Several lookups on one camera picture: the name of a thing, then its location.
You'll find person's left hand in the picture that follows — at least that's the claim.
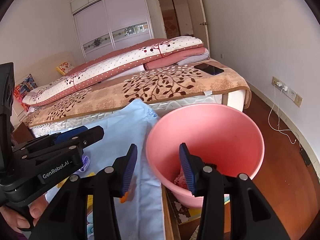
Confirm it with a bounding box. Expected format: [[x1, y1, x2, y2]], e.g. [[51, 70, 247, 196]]
[[1, 194, 48, 233]]

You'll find orange peel piece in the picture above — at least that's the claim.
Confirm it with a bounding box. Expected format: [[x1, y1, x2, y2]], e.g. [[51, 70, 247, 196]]
[[119, 191, 129, 203]]

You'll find black foam net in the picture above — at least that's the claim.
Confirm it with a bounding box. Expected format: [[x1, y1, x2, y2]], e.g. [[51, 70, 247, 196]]
[[174, 168, 188, 190]]

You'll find purple face mask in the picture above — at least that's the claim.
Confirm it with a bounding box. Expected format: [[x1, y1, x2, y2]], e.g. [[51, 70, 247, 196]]
[[77, 155, 91, 173]]

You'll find cream wooden headboard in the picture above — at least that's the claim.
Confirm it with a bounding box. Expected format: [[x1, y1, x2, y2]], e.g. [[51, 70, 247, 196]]
[[10, 51, 75, 128]]

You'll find red cloud-print wrapper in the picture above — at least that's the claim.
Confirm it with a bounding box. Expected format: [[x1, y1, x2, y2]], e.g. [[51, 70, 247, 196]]
[[87, 212, 94, 240]]

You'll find brown wooden nightstand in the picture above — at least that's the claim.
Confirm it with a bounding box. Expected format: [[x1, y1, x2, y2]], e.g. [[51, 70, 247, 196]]
[[11, 122, 35, 144]]

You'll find white sliding wardrobe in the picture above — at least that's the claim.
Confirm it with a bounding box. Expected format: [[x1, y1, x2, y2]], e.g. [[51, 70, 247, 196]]
[[71, 0, 154, 62]]

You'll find pink plastic bucket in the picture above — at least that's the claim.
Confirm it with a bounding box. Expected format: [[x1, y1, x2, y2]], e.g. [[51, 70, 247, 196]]
[[146, 103, 265, 209]]

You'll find white charger cable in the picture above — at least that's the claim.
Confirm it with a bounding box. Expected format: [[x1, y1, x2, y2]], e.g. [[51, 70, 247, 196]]
[[267, 84, 301, 145]]

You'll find black smartphone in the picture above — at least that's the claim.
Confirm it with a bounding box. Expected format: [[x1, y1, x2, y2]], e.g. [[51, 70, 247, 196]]
[[194, 63, 224, 75]]

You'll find pink folded blanket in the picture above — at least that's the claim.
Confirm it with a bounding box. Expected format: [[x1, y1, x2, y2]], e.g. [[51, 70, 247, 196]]
[[144, 47, 210, 70]]

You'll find yellow red pillow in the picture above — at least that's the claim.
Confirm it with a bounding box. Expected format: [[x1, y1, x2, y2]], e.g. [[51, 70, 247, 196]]
[[56, 61, 74, 76]]

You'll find yellow foam net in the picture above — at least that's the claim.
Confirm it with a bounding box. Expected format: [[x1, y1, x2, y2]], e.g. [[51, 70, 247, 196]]
[[56, 172, 95, 209]]

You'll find wall socket strip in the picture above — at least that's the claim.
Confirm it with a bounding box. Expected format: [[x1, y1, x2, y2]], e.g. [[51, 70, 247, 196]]
[[272, 77, 303, 107]]

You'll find brown leaf-pattern blanket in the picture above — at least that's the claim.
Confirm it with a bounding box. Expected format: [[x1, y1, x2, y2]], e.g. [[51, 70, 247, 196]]
[[23, 60, 252, 127]]

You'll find light blue cloth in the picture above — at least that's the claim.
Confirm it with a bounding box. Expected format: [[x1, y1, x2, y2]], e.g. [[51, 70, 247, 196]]
[[44, 98, 167, 240]]

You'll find colourful pillow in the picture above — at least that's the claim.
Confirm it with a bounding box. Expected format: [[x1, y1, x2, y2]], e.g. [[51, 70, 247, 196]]
[[14, 74, 37, 111]]

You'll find cream room door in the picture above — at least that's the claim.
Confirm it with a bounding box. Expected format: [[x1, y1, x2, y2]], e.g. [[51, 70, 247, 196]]
[[187, 0, 210, 51]]

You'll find white quilted mattress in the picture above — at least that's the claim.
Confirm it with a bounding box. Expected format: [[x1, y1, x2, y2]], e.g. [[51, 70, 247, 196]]
[[30, 93, 247, 138]]

